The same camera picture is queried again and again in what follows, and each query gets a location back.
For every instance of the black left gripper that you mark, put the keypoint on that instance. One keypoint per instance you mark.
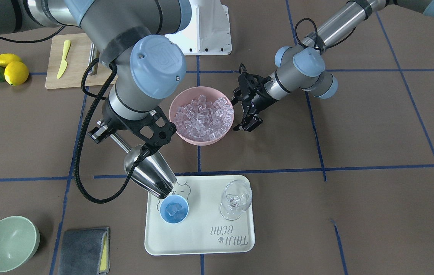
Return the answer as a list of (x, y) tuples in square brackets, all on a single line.
[(262, 97)]

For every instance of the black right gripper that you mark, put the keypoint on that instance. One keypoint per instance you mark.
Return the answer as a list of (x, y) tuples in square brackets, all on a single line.
[(114, 124)]

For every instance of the metal ice scoop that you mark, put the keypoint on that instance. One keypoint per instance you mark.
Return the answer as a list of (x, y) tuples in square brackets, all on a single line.
[(153, 174)]

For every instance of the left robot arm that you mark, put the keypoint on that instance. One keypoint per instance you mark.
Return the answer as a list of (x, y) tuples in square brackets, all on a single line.
[(302, 66)]

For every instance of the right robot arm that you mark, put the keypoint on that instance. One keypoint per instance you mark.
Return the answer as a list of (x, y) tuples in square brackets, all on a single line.
[(131, 38)]

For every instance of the clear ice cubes pile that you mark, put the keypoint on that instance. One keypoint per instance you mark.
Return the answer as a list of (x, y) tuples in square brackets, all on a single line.
[(202, 120)]

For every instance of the blue plastic cup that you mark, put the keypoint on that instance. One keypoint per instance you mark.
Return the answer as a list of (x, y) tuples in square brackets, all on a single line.
[(173, 198)]

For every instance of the ice cubes in cup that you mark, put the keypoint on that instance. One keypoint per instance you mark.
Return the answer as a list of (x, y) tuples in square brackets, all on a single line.
[(175, 211)]

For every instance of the pink bowl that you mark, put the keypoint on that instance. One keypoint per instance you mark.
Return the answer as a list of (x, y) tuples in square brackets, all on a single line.
[(192, 94)]

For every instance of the blue tape line crosswise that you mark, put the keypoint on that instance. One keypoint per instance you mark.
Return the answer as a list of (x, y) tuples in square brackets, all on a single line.
[(241, 172)]

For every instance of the blue tape line lengthwise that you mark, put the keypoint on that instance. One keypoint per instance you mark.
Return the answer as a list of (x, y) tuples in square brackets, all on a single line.
[(202, 256)]

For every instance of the clear wine glass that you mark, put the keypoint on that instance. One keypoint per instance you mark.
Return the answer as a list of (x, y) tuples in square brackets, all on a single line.
[(235, 199)]

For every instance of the yellow plastic knife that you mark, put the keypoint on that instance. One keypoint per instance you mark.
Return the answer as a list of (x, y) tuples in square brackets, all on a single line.
[(64, 63)]

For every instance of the wooden cutting board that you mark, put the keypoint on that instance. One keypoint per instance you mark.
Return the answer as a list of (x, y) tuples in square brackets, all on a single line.
[(78, 58)]

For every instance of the grey yellow sponge cloth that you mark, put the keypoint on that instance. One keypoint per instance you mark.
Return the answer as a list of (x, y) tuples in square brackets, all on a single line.
[(85, 252)]

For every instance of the cream serving tray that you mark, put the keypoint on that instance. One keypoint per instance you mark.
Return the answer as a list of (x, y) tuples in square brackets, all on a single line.
[(204, 230)]

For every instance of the yellow lemon lower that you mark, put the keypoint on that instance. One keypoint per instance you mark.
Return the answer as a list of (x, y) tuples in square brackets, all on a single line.
[(16, 73)]

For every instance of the yellow lemon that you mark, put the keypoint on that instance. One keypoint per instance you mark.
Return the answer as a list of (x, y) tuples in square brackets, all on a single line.
[(16, 73), (7, 58)]

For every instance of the yellow lemon upper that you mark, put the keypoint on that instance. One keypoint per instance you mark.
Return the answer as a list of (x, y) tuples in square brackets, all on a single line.
[(7, 58)]

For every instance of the green bowl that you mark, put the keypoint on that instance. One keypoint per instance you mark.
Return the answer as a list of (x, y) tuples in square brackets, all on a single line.
[(19, 241)]

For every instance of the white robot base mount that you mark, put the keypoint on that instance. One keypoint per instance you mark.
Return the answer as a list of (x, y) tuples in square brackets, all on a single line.
[(208, 31)]

